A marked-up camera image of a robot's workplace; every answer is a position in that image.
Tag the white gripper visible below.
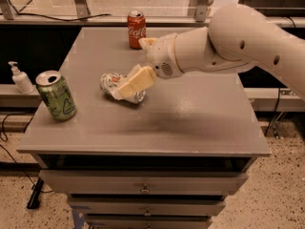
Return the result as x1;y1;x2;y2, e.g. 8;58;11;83
114;33;184;100

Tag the white green 7up can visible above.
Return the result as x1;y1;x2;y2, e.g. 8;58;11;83
100;73;146;104

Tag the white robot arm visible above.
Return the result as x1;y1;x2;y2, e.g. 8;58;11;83
112;4;305;100

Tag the red Coca-Cola can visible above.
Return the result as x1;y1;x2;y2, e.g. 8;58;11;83
127;10;146;50

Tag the green soda can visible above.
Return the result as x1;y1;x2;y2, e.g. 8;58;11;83
35;71;76;121

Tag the grey drawer cabinet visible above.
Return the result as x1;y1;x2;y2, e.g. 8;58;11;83
16;26;272;229

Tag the white pump soap bottle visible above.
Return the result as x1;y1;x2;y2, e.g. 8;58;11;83
8;61;34;94

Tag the top grey drawer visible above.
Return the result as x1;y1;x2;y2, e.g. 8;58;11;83
39;170;248;196

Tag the grey drawer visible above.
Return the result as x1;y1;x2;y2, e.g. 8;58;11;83
85;215;212;229
39;170;248;196
68;197;225;217

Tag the middle grey drawer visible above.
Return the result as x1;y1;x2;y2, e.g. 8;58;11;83
68;197;225;217

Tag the bottom grey drawer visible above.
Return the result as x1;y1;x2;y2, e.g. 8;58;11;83
85;215;212;229

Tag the black power strip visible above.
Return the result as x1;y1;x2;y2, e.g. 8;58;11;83
27;178;44;210

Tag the black cable on ledge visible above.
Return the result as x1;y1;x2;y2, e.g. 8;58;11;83
0;0;112;22

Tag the black floor cable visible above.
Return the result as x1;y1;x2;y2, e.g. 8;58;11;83
0;111;55;195

